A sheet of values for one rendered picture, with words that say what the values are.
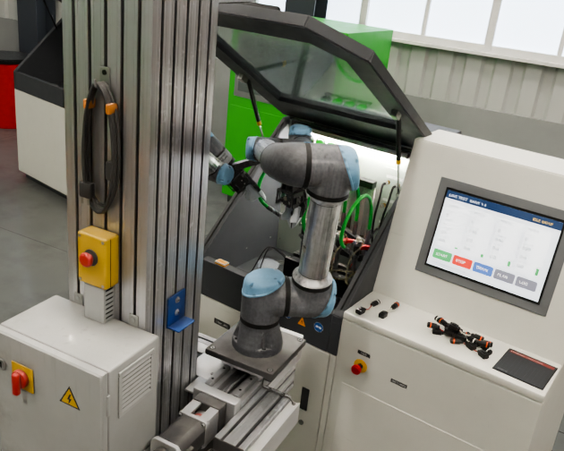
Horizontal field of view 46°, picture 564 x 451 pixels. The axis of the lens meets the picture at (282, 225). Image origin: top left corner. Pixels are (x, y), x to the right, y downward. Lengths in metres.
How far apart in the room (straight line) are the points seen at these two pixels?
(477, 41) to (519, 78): 0.49
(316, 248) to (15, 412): 0.86
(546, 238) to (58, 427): 1.57
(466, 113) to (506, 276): 4.08
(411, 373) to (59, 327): 1.18
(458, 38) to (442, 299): 4.17
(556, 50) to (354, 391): 4.32
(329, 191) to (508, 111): 4.71
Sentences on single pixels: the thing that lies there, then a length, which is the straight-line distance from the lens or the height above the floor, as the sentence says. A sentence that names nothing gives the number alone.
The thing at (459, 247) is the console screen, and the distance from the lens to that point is 2.38.
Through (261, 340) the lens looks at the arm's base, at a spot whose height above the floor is 1.09.
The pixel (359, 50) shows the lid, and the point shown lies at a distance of 1.94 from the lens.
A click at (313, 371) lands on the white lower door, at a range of 2.53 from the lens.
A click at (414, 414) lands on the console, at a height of 0.71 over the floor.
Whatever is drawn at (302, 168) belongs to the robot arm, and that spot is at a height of 1.63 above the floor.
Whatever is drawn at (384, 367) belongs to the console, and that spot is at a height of 0.84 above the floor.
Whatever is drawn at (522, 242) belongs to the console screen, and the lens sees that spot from 2.32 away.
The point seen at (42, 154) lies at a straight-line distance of 6.01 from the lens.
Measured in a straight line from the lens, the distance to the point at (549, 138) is 6.25.
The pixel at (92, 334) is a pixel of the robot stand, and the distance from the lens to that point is 1.66.
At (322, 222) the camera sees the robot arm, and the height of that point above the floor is 1.47.
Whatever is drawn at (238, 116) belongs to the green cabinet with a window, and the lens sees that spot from 5.64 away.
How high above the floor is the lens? 2.12
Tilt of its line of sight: 22 degrees down
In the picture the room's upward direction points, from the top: 6 degrees clockwise
